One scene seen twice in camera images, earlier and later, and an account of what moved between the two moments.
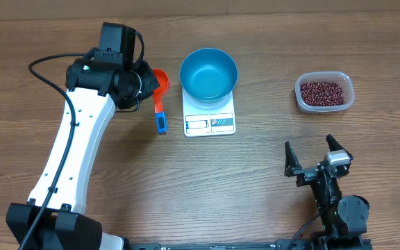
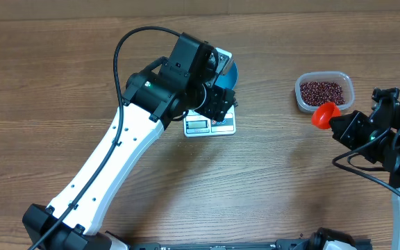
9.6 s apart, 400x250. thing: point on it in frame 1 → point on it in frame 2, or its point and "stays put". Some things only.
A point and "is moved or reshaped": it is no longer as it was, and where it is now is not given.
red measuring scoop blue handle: x=162 y=79 is moved or reshaped
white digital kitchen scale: x=203 y=121 stays put
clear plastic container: x=323 y=91 stays put
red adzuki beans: x=321 y=93 stays put
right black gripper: x=311 y=170 → x=354 y=128
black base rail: x=280 y=244 stays put
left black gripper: x=144 y=69 → x=221 y=103
